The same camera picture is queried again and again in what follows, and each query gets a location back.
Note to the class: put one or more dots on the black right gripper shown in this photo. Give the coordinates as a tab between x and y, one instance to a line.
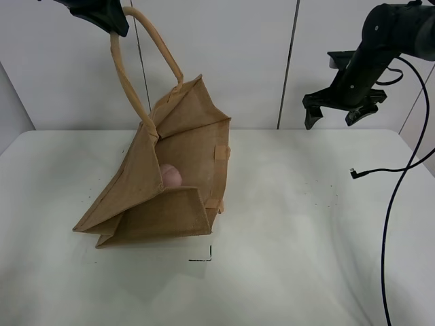
358	105

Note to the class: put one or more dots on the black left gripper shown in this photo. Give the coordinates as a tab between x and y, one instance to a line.
105	14

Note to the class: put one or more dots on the brown linen tote bag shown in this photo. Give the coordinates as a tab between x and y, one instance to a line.
184	129

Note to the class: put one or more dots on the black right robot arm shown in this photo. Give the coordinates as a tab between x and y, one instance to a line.
388	31

